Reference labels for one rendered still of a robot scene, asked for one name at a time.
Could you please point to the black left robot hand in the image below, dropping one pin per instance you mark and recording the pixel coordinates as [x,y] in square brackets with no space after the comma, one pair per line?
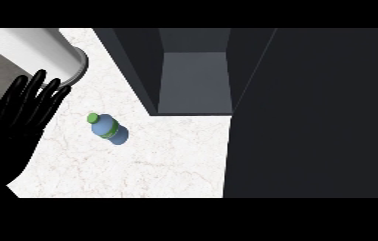
[23,118]

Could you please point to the blue water bottle green cap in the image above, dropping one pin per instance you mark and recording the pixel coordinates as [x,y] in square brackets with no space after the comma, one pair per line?
[107,128]

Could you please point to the dark grey cabinet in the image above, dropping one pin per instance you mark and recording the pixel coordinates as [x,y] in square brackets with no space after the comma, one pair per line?
[193,81]

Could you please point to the dark grey cabinet door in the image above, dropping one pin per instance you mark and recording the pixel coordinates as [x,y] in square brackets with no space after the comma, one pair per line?
[305,118]

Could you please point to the white cylindrical appliance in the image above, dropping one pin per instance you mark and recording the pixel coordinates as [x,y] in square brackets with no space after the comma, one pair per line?
[42,55]

